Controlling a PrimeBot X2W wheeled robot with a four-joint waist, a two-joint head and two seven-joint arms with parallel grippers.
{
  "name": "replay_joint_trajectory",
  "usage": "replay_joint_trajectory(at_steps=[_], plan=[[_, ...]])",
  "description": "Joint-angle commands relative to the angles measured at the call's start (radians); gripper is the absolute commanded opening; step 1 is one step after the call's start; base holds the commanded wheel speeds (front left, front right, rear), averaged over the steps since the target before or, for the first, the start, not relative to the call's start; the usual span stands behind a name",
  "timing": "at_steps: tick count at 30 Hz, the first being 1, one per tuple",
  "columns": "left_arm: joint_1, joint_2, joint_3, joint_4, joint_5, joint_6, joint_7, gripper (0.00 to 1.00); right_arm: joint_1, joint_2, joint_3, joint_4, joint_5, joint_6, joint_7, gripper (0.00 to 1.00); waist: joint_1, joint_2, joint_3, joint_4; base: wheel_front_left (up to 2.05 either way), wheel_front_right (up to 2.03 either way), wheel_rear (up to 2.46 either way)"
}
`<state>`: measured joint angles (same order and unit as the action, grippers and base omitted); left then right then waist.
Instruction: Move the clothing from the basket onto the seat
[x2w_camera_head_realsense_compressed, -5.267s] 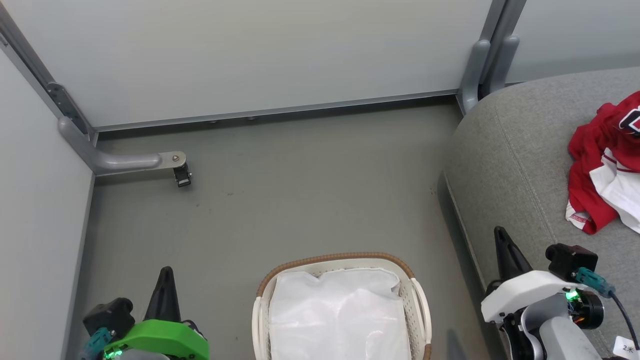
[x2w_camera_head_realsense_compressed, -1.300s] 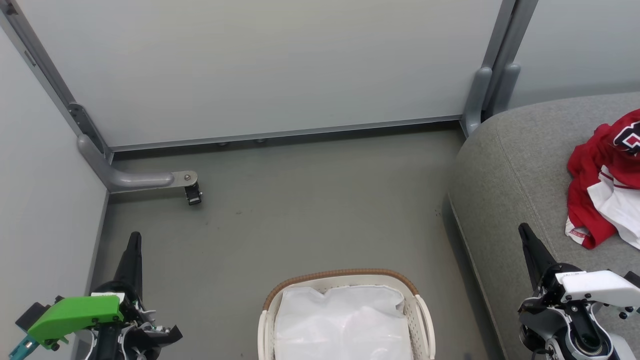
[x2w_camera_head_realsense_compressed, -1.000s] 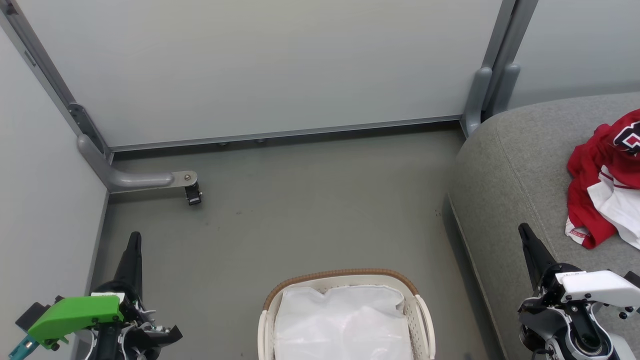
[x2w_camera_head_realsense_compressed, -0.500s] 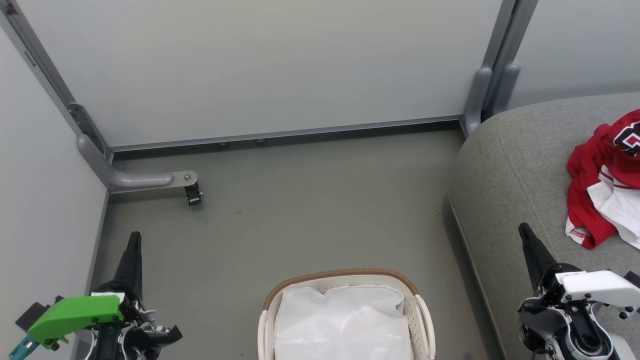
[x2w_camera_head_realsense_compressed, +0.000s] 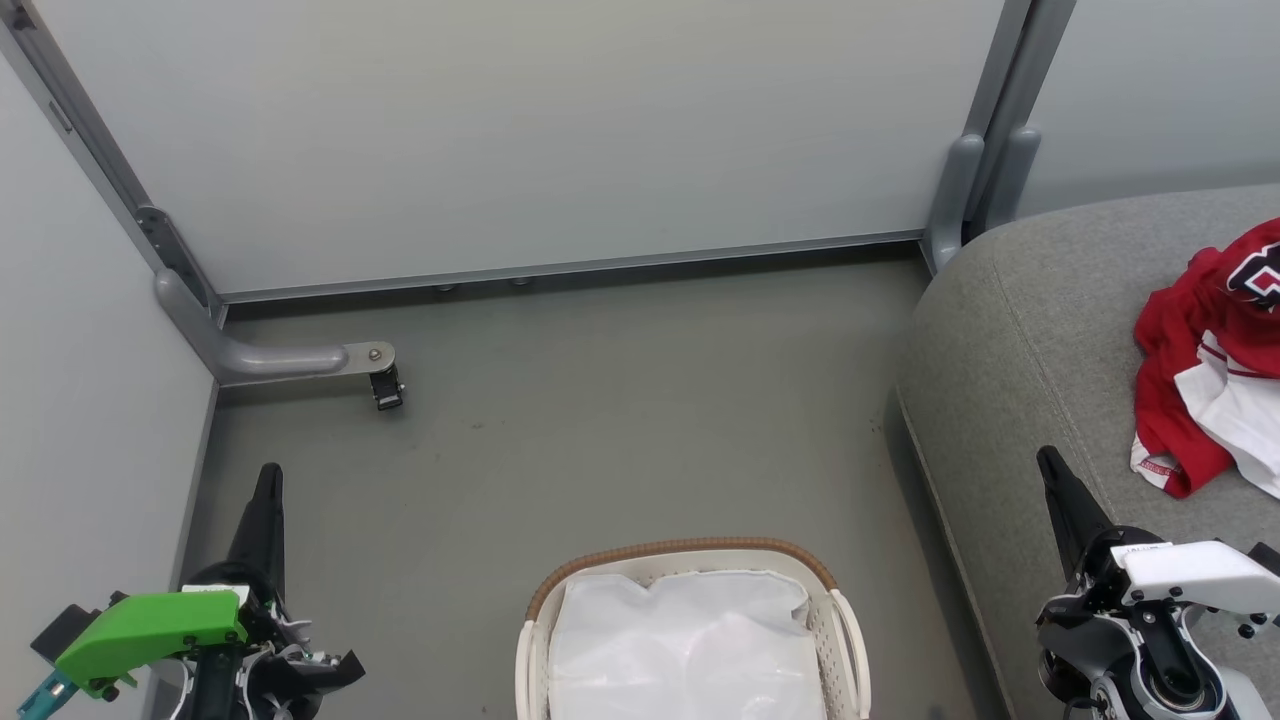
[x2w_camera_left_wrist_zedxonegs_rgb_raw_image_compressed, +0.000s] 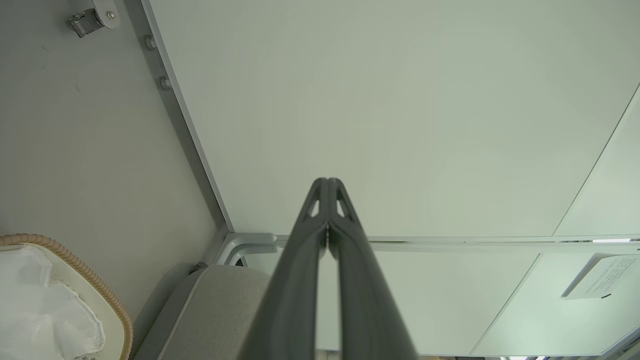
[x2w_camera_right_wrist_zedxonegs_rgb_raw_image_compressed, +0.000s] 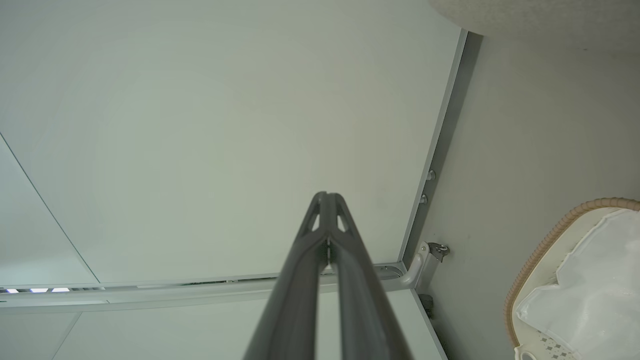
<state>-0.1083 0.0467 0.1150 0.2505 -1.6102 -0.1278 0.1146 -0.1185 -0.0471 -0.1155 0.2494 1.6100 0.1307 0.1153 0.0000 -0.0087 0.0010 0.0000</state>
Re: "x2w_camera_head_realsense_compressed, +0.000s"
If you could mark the grey fabric sofa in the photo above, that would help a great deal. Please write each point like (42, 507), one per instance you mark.
(1020, 350)

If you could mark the grey panel bottom rail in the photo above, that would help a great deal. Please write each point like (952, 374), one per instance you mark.
(560, 268)

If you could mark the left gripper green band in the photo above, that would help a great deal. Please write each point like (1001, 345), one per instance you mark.
(150, 625)

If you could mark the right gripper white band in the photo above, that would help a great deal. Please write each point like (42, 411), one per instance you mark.
(1190, 575)

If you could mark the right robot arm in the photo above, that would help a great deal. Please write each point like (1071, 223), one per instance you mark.
(1150, 670)

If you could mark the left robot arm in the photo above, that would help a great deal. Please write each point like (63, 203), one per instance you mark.
(212, 690)

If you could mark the white basket with brown rim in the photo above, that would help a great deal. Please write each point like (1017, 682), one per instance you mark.
(847, 650)

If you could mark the red and white jersey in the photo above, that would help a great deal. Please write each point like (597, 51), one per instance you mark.
(1180, 330)

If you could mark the grey curved partition foot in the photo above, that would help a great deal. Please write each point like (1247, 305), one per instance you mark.
(270, 358)

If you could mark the grey partition post with foot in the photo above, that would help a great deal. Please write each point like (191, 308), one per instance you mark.
(955, 190)
(1012, 170)

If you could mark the white basket liner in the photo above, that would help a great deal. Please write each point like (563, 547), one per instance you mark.
(690, 640)

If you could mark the black caster wheel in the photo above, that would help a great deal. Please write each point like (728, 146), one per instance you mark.
(387, 390)

